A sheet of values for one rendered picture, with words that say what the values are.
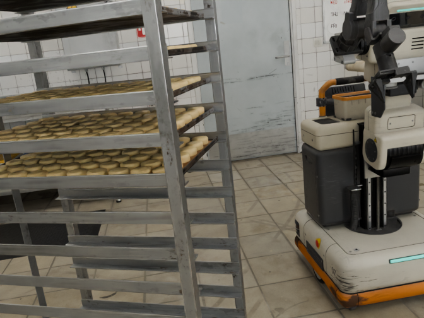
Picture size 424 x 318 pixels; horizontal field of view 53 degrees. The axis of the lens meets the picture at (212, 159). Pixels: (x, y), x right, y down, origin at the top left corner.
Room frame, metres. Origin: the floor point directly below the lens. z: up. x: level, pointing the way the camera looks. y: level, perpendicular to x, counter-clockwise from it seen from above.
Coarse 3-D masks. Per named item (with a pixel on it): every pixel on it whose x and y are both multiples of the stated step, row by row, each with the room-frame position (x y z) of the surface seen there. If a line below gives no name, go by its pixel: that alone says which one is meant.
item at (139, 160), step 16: (192, 144) 1.15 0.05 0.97; (16, 160) 1.20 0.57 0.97; (32, 160) 1.18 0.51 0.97; (48, 160) 1.16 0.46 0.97; (64, 160) 1.13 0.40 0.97; (80, 160) 1.11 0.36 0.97; (96, 160) 1.10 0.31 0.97; (112, 160) 1.09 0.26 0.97; (128, 160) 1.05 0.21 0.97; (144, 160) 1.07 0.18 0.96; (160, 160) 1.05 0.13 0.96; (0, 176) 1.05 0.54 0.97; (16, 176) 1.03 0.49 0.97; (32, 176) 1.01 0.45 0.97; (48, 176) 1.00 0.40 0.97
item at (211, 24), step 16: (208, 0) 1.28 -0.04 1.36; (208, 32) 1.28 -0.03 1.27; (224, 96) 1.29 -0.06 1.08; (224, 112) 1.27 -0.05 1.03; (224, 128) 1.27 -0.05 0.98; (224, 144) 1.27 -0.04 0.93; (224, 176) 1.28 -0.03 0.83; (240, 256) 1.30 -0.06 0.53; (240, 272) 1.28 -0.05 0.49; (240, 304) 1.27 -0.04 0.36
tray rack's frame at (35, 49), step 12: (36, 48) 1.44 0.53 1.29; (36, 84) 1.45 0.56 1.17; (48, 84) 1.47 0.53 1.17; (0, 120) 1.25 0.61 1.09; (12, 192) 1.23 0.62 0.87; (72, 204) 1.46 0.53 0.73; (24, 228) 1.24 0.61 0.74; (72, 228) 1.44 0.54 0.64; (24, 240) 1.23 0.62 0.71; (36, 264) 1.26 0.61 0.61; (84, 276) 1.45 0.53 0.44; (36, 288) 1.23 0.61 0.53
